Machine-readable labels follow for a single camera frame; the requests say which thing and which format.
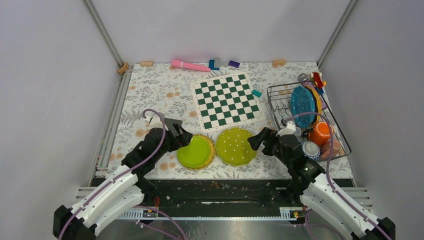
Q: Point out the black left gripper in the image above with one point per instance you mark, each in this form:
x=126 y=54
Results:
x=182 y=139

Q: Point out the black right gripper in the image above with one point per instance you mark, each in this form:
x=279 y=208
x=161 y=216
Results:
x=269 y=135

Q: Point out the lime green plate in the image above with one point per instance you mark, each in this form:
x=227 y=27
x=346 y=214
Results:
x=195 y=152

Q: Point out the woven bamboo tray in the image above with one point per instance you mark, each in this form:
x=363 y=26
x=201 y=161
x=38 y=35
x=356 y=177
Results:
x=212 y=154

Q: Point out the blue dotted plate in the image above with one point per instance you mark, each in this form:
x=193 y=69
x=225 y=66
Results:
x=302 y=101

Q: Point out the olive green dotted plate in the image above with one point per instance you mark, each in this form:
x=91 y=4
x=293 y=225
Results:
x=233 y=148

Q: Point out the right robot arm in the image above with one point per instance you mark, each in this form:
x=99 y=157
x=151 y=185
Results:
x=320 y=193

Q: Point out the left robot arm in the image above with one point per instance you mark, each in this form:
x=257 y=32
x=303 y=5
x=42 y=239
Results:
x=125 y=188

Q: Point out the clear plastic cup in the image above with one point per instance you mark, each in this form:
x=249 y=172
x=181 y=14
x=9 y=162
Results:
x=298 y=133

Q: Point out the blue white patterned bowl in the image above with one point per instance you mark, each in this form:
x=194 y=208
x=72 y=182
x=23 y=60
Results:
x=311 y=150

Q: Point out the orange mug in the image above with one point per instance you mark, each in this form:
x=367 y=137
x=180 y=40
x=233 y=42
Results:
x=320 y=133

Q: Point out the pink cup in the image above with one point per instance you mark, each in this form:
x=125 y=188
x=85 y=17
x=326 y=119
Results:
x=328 y=150

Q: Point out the yellow dotted plate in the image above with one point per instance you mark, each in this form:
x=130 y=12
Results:
x=318 y=104

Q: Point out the green white chessboard mat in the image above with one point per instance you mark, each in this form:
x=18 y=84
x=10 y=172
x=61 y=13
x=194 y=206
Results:
x=226 y=101

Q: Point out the teal small block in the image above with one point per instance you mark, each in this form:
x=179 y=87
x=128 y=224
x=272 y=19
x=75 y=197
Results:
x=256 y=93

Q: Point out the pink wand massager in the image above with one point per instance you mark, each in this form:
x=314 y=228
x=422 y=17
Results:
x=176 y=63

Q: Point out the red yellow toy figure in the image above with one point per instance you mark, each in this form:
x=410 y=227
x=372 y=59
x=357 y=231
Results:
x=317 y=79

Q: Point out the left tan wooden block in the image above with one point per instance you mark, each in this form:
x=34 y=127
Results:
x=146 y=63

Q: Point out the tan wooden block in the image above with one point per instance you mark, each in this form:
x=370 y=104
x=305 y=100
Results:
x=278 y=63
x=146 y=63

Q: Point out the right tan wooden block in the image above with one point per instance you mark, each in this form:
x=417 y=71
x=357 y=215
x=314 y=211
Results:
x=278 y=63

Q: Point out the blue L-shaped block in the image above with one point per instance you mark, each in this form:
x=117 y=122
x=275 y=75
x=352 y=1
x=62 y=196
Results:
x=211 y=65

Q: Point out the corner wooden block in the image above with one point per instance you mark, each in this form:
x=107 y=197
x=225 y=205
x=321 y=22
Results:
x=123 y=69

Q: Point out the grey block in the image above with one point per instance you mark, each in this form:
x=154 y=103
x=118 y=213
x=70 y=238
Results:
x=217 y=62

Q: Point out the purple brick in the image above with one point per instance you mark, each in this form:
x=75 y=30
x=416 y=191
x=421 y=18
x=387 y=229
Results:
x=234 y=64

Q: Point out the black wire dish rack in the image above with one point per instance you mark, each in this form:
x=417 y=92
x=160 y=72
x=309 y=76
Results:
x=285 y=100

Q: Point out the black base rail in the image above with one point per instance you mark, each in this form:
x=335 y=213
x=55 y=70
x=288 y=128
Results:
x=208 y=198

